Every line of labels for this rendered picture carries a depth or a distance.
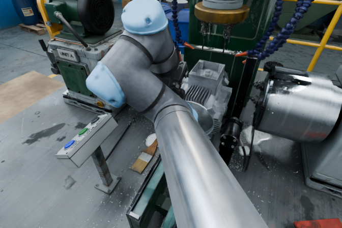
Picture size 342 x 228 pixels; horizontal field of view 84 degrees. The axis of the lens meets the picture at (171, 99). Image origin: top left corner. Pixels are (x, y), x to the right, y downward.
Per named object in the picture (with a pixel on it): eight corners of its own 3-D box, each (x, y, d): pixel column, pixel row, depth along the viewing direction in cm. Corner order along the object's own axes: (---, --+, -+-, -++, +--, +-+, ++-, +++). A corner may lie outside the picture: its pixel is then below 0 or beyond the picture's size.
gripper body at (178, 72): (190, 73, 57) (184, 47, 46) (180, 98, 54) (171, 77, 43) (166, 68, 59) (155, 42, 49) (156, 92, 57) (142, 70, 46)
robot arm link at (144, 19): (107, 21, 32) (136, -12, 34) (132, 59, 42) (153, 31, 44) (142, 35, 29) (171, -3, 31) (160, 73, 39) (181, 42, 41)
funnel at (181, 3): (172, 19, 238) (172, -4, 223) (190, 21, 230) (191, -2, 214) (162, 24, 220) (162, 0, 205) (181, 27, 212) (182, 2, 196)
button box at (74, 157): (106, 126, 65) (96, 114, 63) (119, 124, 61) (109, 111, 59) (65, 168, 53) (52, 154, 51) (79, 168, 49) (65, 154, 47)
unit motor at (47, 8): (83, 60, 117) (59, -20, 92) (128, 71, 107) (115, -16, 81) (47, 81, 99) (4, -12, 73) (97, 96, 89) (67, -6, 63)
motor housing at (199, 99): (186, 101, 90) (188, 65, 78) (226, 112, 83) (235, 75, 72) (167, 130, 75) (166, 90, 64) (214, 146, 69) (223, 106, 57)
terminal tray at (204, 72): (197, 75, 79) (198, 59, 74) (222, 81, 75) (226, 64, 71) (186, 90, 70) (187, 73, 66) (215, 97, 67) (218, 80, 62)
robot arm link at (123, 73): (140, 123, 33) (173, 73, 35) (81, 82, 28) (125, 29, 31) (127, 117, 40) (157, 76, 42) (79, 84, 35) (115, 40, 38)
